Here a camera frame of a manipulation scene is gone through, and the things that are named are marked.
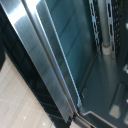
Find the black toaster oven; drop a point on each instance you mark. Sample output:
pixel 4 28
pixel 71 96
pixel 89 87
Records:
pixel 106 30

